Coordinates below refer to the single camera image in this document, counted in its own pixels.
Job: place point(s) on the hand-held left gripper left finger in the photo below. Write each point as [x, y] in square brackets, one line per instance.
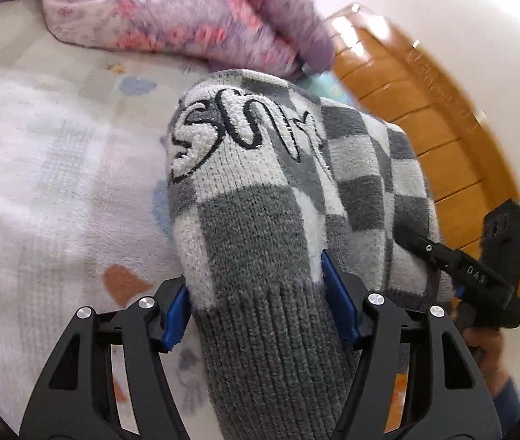
[175, 311]

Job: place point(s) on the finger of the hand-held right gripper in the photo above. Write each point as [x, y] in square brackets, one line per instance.
[459, 292]
[425, 245]

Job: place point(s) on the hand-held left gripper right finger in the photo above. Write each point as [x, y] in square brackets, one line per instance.
[340, 298]

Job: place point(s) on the grey white checkered cardigan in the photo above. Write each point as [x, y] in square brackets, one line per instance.
[260, 238]

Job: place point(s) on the person's right forearm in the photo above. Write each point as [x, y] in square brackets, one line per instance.
[510, 401]

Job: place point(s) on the person's right hand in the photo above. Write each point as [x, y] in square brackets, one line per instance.
[484, 348]

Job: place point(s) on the wooden headboard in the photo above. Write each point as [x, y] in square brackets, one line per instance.
[448, 146]

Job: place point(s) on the white floral bed sheet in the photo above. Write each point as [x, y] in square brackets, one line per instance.
[58, 169]

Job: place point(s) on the teal striped pillow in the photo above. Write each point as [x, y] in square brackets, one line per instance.
[328, 87]

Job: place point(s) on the purple floral quilt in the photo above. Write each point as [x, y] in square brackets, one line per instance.
[173, 9]

